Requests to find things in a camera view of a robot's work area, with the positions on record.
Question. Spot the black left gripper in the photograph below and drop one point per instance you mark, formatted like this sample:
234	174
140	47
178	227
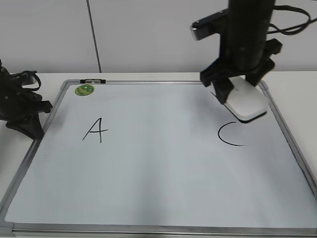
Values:
20	103

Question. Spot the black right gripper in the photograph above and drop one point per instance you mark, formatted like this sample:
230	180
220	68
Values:
244	50

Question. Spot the white whiteboard eraser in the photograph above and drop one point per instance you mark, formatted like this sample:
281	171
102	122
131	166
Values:
245	101

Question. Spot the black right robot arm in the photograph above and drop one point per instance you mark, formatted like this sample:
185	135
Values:
250	7

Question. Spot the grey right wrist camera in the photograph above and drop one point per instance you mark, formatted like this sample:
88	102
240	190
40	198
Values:
212	24

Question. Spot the white board with aluminium frame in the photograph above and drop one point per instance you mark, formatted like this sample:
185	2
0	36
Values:
156	159

